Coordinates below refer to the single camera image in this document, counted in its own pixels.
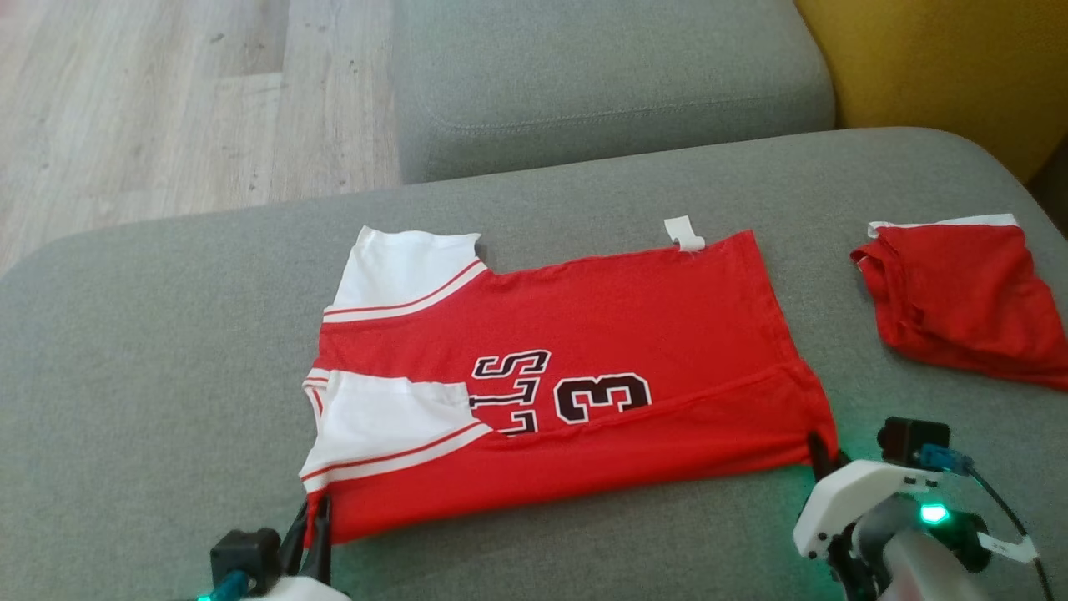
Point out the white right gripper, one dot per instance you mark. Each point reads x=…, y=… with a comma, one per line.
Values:
x=851, y=497

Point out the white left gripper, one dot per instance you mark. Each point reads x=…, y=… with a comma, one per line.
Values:
x=300, y=591

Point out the red basketball shorts white stripe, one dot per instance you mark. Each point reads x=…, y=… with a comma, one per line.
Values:
x=968, y=300

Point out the red Bulls jersey white sleeves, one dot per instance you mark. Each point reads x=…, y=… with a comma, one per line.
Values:
x=634, y=334

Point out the large grey sofa seat cushion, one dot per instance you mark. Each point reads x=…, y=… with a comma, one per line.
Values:
x=167, y=334

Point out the yellow upholstered cushion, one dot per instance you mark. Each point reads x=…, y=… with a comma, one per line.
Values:
x=943, y=75

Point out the small grey sofa cushion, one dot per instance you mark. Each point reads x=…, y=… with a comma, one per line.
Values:
x=609, y=75

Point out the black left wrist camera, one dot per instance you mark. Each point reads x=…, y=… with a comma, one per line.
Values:
x=246, y=555

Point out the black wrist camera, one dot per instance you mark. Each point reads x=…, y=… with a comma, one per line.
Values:
x=909, y=438
x=246, y=555

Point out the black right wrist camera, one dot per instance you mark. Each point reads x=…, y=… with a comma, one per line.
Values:
x=909, y=438

